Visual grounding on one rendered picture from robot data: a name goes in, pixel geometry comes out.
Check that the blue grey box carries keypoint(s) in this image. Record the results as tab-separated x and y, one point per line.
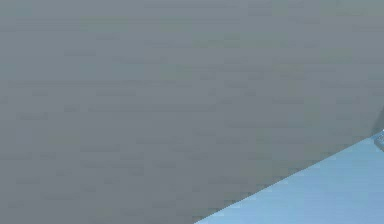
380	139

